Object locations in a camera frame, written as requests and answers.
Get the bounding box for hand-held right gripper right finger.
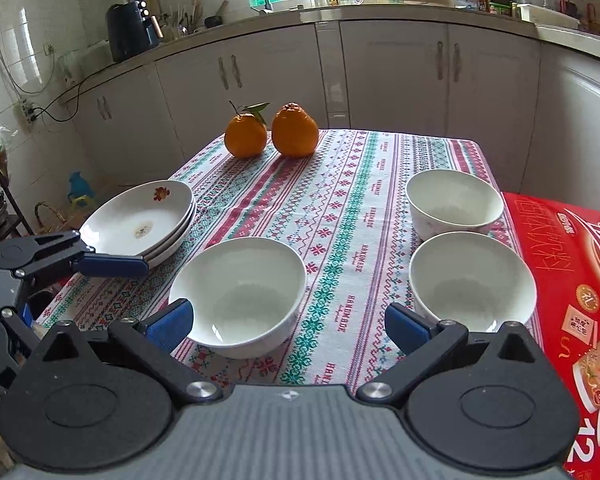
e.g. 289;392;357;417
356;302;551;404

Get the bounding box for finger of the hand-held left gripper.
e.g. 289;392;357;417
12;230;150;281
0;308;42;359

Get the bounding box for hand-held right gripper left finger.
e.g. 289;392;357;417
40;297;226;404

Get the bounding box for white fruit-print plate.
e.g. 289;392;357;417
145;210;198;267
141;199;197;262
79;180;196;257

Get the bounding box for white floral bowl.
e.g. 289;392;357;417
168;236;308;360
409;231;538;333
406;169;505;242

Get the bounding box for wicker basket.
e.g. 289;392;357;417
33;201;82;234

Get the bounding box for blue plastic toy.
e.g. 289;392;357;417
67;171;95;212

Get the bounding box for dark metal shelf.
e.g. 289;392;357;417
0;145;33;253

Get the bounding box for red green patterned tablecloth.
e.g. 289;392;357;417
32;128;546;396

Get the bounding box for red printed cardboard box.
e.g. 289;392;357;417
501;191;600;480

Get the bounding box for orange with green leaf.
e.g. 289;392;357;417
224;101;271;159

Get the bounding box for bumpy orange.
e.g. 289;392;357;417
271;102;320;158

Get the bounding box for dark blue air fryer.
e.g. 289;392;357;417
105;0;162;64

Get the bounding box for utensil holder with utensils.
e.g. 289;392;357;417
164;0;207;42

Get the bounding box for white kitchen cabinets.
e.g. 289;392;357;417
62;7;600;216

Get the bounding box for white rectangular tray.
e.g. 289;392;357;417
517;3;581;29

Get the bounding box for black power cable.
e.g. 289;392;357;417
30;67;112;124

